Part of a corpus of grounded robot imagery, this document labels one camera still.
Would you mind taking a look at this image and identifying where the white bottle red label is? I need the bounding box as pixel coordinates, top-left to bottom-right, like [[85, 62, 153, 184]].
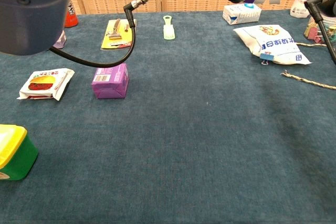
[[289, 0, 312, 18]]

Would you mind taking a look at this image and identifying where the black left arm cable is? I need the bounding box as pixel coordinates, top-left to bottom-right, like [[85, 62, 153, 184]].
[[48, 0, 163, 68]]

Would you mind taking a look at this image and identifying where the small purple white carton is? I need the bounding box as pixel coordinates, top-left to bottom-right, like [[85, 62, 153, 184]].
[[54, 30, 67, 49]]

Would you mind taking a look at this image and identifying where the white blue milk carton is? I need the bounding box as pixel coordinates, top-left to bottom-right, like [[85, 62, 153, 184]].
[[222, 3, 263, 26]]

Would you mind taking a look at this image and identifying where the white powder bag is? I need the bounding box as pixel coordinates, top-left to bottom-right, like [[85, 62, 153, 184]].
[[233, 24, 312, 66]]

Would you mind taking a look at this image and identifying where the orange soda can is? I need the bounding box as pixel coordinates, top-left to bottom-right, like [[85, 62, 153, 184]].
[[64, 0, 79, 28]]

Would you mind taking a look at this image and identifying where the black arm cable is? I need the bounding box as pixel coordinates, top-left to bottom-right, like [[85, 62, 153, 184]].
[[304, 0, 336, 65], [48, 0, 163, 68]]

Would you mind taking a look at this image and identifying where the braided beige rope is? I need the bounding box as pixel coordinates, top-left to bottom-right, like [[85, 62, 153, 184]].
[[280, 41, 336, 90]]

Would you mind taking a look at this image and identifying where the yellow lidded green container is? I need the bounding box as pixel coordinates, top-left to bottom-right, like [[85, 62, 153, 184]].
[[0, 124, 39, 182]]

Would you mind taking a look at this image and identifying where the razor on yellow card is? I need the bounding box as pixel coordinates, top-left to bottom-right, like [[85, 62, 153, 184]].
[[101, 18, 138, 50]]

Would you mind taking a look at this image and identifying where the purple box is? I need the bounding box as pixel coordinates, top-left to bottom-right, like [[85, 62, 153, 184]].
[[91, 63, 130, 100]]

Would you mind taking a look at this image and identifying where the burger snack packet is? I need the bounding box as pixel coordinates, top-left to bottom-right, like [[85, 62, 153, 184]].
[[16, 68, 76, 101]]

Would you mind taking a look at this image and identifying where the blue binder clip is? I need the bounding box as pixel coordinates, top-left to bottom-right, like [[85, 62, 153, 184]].
[[259, 52, 275, 66]]

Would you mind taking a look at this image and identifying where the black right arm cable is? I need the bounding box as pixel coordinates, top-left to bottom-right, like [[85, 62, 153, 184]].
[[304, 0, 336, 65]]

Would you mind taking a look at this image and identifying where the green plastic brush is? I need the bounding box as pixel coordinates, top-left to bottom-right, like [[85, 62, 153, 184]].
[[162, 15, 176, 41]]

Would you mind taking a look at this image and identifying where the clear jar of binder clips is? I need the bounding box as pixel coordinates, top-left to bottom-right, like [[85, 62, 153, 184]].
[[303, 15, 336, 46]]

